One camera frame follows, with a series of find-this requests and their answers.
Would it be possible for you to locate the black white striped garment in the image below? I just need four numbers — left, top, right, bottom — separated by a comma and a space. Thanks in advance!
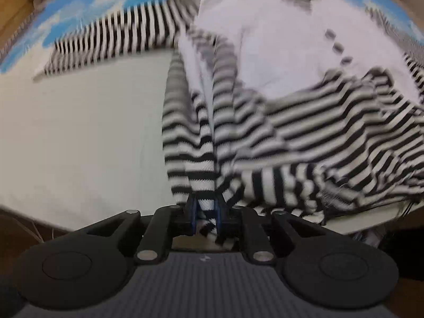
42, 0, 423, 244

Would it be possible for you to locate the blue white patterned bedsheet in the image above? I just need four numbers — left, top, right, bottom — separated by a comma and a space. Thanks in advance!
1, 0, 423, 230

